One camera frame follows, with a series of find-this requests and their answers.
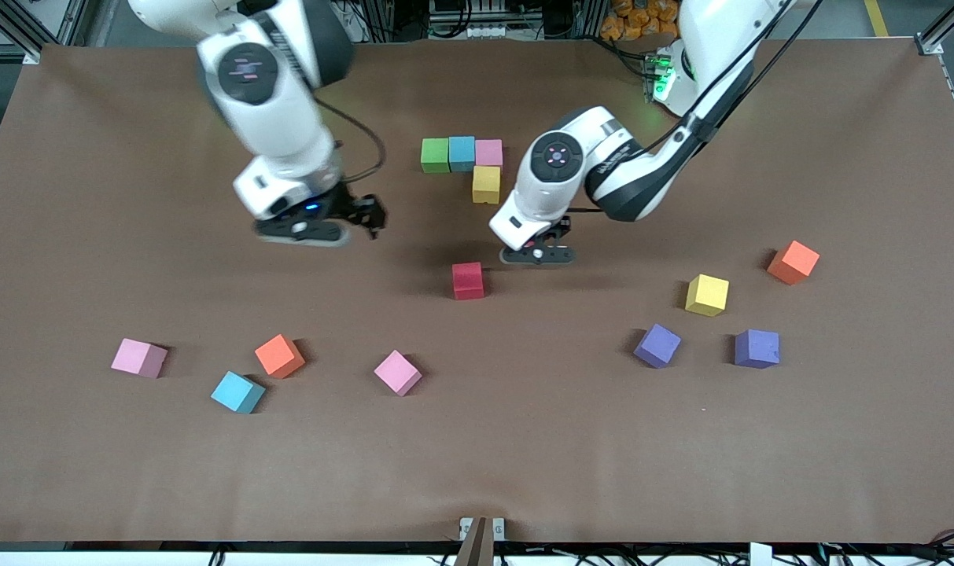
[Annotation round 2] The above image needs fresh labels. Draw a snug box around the green foam cube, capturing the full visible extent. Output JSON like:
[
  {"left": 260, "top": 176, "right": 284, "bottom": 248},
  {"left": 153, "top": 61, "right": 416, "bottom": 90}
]
[{"left": 421, "top": 138, "right": 451, "bottom": 174}]

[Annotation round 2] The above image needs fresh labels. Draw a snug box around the yellow foam cube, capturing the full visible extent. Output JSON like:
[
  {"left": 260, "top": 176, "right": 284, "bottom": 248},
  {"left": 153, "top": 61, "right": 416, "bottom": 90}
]
[
  {"left": 686, "top": 274, "right": 730, "bottom": 318},
  {"left": 472, "top": 166, "right": 502, "bottom": 205}
]

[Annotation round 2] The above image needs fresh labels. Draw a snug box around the red foam cube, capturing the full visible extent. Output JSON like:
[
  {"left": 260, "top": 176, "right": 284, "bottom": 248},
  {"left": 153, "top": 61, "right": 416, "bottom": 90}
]
[{"left": 452, "top": 263, "right": 485, "bottom": 300}]

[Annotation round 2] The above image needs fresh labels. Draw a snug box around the purple foam cube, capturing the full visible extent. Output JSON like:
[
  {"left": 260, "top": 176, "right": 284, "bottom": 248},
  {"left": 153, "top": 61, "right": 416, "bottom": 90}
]
[
  {"left": 633, "top": 323, "right": 682, "bottom": 369},
  {"left": 734, "top": 329, "right": 781, "bottom": 369}
]

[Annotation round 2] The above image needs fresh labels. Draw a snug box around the orange foam cube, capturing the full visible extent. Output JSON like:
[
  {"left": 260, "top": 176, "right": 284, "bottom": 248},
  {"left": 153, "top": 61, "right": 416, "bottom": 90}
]
[
  {"left": 767, "top": 241, "right": 821, "bottom": 285},
  {"left": 255, "top": 334, "right": 306, "bottom": 379}
]

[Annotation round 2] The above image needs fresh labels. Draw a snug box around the grey electronics box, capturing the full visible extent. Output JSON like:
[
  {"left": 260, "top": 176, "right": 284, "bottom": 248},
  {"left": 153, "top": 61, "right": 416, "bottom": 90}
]
[{"left": 429, "top": 0, "right": 540, "bottom": 39}]

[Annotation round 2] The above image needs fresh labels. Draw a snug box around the pile of orange objects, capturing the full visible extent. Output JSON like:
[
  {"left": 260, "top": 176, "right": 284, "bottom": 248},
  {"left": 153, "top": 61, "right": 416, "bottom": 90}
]
[{"left": 602, "top": 0, "right": 682, "bottom": 42}]

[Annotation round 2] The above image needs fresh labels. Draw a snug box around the brown table cover sheet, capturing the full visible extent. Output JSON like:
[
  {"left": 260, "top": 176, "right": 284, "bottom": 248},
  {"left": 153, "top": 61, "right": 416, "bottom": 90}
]
[{"left": 0, "top": 38, "right": 954, "bottom": 545}]

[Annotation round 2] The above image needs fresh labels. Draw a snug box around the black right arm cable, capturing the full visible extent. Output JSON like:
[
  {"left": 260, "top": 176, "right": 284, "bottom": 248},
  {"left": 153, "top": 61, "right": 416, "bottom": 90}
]
[{"left": 318, "top": 101, "right": 388, "bottom": 185}]

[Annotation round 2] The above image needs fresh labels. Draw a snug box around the metal table edge bracket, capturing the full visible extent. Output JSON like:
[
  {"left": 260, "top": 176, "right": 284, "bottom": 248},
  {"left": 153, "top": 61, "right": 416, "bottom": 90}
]
[{"left": 459, "top": 516, "right": 506, "bottom": 542}]

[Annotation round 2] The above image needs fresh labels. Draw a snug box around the brown tapered post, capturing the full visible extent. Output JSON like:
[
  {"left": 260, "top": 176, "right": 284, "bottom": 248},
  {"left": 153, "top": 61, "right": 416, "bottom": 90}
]
[{"left": 455, "top": 516, "right": 495, "bottom": 566}]

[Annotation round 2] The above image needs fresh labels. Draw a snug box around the aluminium frame profile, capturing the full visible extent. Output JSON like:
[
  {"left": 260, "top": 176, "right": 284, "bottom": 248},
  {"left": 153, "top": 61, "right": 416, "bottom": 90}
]
[
  {"left": 915, "top": 0, "right": 954, "bottom": 162},
  {"left": 0, "top": 0, "right": 92, "bottom": 65}
]

